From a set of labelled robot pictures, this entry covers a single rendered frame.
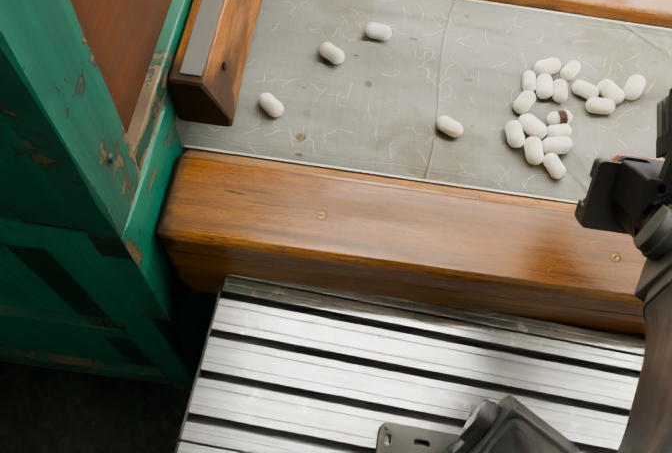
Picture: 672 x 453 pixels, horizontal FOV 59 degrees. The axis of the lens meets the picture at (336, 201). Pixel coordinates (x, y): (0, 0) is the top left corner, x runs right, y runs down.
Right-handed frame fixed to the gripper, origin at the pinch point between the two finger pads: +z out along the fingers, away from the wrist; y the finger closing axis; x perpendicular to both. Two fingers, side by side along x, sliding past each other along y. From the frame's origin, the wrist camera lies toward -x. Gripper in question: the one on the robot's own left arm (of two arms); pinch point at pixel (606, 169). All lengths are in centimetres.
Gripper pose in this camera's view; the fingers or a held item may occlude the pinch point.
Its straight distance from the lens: 67.6
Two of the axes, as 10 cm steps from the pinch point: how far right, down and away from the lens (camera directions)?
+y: -9.9, -1.4, -0.2
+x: -1.4, 9.2, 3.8
